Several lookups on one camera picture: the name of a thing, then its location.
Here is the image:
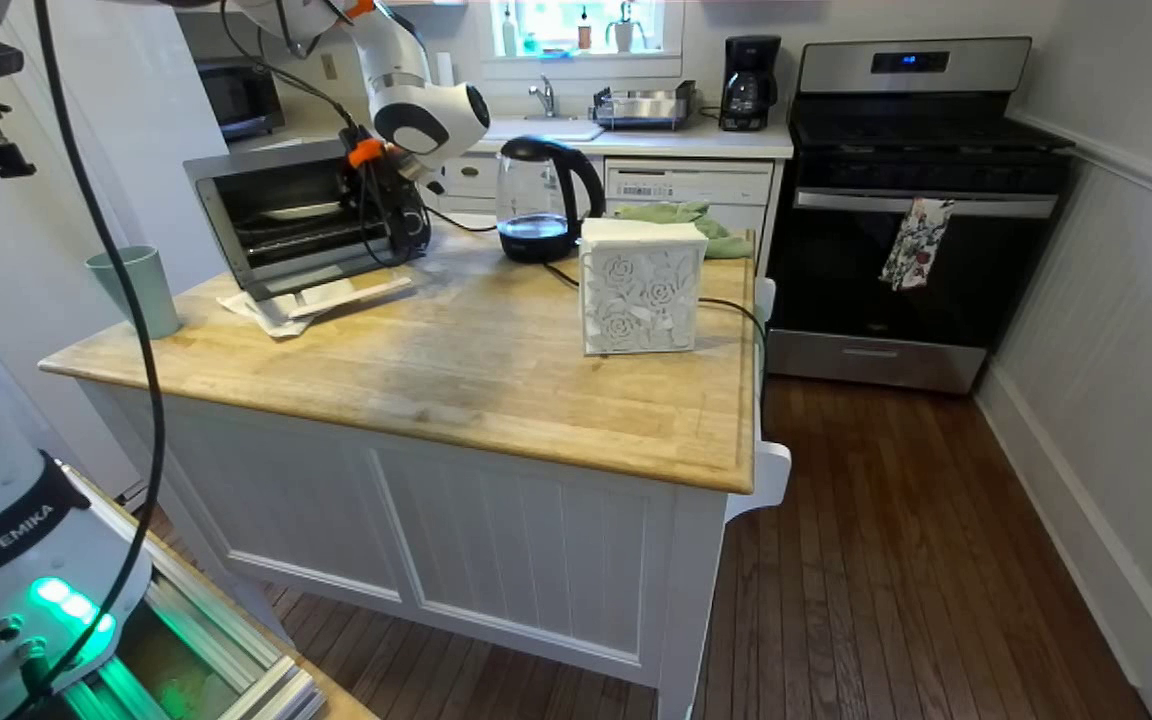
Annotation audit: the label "glass coffee pot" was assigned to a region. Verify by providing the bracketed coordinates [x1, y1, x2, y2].
[492, 131, 612, 268]

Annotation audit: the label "oven wire rack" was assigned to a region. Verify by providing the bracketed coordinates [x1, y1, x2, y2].
[230, 203, 388, 252]

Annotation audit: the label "black coffee maker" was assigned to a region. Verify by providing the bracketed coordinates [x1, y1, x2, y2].
[717, 31, 784, 138]

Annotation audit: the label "black microwave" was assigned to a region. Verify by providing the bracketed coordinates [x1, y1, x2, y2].
[192, 57, 288, 146]

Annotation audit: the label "pale green cup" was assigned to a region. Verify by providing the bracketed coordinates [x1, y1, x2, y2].
[85, 239, 186, 345]

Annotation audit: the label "patterned dish towel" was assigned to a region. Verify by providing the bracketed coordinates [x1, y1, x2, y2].
[876, 196, 956, 297]

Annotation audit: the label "chrome sink faucet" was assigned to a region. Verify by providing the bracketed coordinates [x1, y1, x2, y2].
[525, 73, 564, 126]

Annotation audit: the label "white round plate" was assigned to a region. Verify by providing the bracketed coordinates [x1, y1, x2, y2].
[254, 196, 348, 226]

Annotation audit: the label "black toaster oven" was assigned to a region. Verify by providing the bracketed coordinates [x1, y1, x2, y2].
[185, 131, 436, 305]

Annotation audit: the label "kitchen window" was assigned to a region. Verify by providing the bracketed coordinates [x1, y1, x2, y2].
[482, 0, 688, 68]

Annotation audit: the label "white speckled box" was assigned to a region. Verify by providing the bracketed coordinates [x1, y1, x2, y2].
[577, 211, 710, 360]

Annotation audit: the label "grey dish rack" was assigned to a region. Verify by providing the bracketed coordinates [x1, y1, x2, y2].
[585, 77, 704, 138]

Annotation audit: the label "green cloth mat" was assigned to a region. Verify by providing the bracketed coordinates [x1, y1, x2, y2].
[606, 196, 757, 264]

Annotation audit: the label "glass toaster oven door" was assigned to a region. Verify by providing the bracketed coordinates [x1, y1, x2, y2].
[248, 255, 424, 323]

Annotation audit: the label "aluminium profile frame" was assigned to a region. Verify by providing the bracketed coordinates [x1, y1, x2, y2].
[53, 456, 327, 720]

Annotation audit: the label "black steel stove range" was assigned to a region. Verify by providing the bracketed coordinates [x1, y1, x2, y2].
[759, 31, 1077, 402]

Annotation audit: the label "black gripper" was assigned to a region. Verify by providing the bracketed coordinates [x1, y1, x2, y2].
[365, 165, 436, 264]

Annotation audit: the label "white island with wood top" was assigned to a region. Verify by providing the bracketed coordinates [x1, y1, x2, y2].
[35, 226, 796, 720]

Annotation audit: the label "white counter cabinets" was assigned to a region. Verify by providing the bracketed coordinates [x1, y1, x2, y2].
[419, 115, 796, 271]

